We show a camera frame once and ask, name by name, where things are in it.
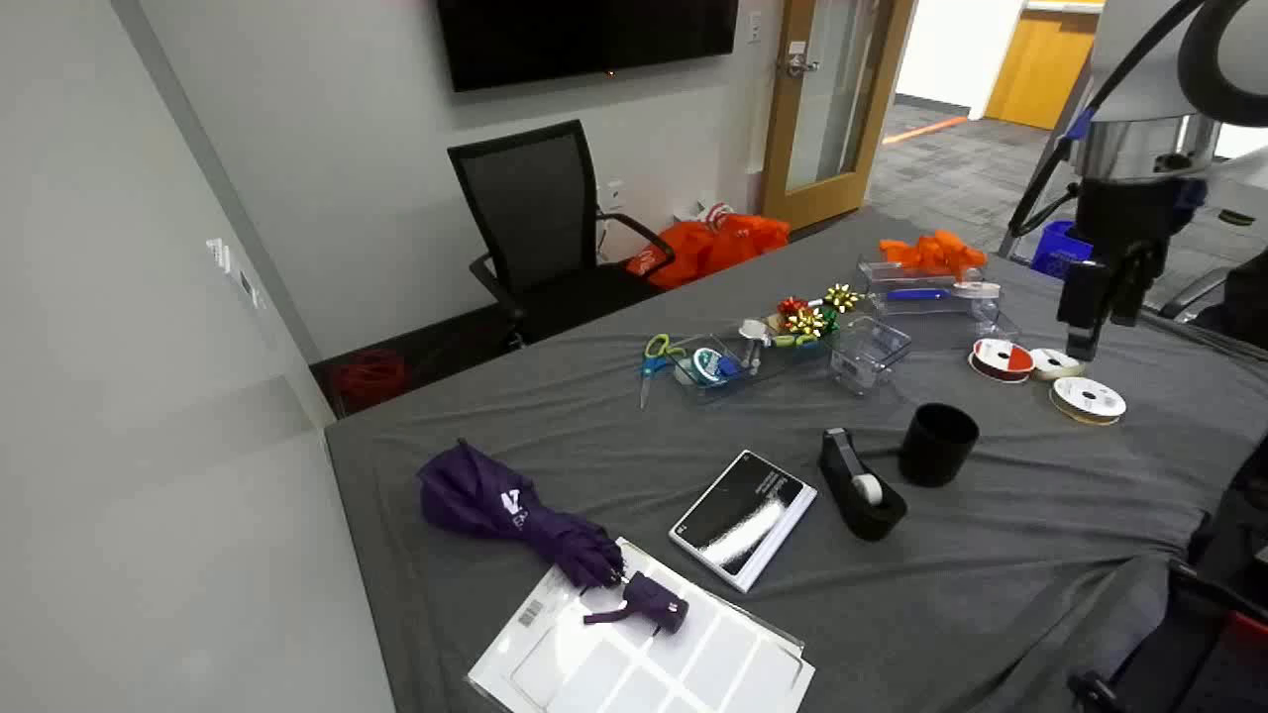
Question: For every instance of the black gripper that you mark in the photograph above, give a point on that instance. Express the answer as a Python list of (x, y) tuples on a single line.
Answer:
[(1136, 210)]

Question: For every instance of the black cup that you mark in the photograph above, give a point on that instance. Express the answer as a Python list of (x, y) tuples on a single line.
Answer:
[(935, 450)]

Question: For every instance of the small clear plastic case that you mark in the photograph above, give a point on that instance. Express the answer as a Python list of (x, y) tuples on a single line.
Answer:
[(874, 342), (865, 380)]

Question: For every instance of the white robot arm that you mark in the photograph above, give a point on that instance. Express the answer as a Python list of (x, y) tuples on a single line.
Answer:
[(1152, 66)]

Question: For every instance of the blue plastic bin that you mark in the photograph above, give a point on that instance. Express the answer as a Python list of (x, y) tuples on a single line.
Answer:
[(1056, 248)]

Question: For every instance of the small white ribbon spool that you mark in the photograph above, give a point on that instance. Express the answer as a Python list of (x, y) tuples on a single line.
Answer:
[(1056, 362)]

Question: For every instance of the large white ribbon spool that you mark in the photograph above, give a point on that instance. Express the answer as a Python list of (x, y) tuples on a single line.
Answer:
[(1092, 397)]

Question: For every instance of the red and white ribbon spool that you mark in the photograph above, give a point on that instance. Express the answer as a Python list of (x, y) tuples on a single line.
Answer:
[(1005, 356)]

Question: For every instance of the clear plastic bin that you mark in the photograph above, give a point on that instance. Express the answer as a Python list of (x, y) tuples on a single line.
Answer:
[(973, 306)]

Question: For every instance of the orange plastic object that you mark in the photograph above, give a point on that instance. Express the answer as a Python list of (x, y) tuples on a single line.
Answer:
[(931, 255)]

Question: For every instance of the blue marker pen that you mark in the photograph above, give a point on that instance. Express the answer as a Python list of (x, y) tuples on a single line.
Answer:
[(918, 294)]

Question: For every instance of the yellow wooden cabinet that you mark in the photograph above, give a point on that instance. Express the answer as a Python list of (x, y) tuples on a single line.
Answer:
[(1041, 74)]

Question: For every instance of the grey tablecloth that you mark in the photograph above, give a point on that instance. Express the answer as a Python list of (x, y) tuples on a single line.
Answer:
[(1030, 528)]

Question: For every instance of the yellow green gift bow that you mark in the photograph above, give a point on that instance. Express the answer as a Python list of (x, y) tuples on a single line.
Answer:
[(842, 298)]

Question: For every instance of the red and green gift bow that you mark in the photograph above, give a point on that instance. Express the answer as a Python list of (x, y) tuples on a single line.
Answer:
[(798, 321)]

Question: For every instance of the wooden door with glass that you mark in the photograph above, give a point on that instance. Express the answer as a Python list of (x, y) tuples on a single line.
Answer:
[(845, 94)]

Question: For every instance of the white gift bow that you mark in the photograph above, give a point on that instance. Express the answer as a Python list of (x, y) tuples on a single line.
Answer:
[(753, 330)]

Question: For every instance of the orange plastic bag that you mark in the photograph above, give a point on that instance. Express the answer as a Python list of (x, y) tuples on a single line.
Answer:
[(713, 248)]

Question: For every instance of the white label sheet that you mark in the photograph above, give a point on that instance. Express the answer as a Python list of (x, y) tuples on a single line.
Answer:
[(713, 659)]

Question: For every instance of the black mesh office chair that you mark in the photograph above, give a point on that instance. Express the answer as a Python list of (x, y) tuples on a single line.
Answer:
[(528, 210)]

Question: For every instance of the purple folded umbrella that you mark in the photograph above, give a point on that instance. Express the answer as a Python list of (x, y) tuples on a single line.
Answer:
[(495, 499)]

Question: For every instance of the black wall television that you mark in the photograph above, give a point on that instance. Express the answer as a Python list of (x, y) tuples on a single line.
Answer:
[(581, 37)]

